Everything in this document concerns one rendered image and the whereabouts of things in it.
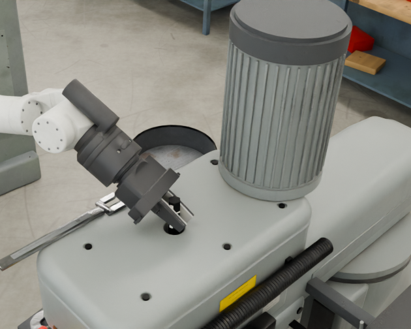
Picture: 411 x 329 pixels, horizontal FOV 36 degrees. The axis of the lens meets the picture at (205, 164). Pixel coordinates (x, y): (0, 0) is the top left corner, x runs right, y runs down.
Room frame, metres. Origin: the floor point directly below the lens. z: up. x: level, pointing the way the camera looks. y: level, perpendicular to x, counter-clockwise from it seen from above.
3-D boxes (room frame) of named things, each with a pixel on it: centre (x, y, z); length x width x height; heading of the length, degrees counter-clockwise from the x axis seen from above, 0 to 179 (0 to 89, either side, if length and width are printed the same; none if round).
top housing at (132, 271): (0.82, 0.04, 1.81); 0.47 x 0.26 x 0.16; 137
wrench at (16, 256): (0.77, 0.23, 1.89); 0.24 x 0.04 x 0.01; 138
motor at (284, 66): (0.99, -0.12, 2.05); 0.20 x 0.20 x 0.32
